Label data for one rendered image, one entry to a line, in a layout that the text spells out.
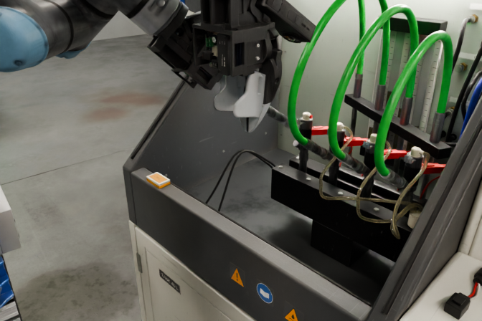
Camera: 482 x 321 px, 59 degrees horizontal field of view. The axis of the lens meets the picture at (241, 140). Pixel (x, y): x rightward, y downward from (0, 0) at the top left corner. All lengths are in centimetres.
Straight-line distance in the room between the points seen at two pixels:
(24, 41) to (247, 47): 26
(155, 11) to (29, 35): 18
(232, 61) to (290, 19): 11
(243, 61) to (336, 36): 69
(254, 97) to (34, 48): 27
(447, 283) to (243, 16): 49
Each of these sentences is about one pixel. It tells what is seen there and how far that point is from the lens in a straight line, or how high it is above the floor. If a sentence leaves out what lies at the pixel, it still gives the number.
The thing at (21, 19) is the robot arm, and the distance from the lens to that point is 57.
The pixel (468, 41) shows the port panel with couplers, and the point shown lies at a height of 125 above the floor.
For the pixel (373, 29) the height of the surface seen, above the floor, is 132.
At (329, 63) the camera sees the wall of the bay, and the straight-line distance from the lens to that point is 119.
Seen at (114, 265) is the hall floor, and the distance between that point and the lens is 226.
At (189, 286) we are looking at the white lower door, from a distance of 101.
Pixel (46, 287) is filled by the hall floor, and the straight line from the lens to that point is 225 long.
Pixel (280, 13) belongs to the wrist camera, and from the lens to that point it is 55.
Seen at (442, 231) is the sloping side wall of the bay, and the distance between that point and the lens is 69.
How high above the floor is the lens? 144
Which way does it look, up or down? 25 degrees down
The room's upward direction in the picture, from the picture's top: straight up
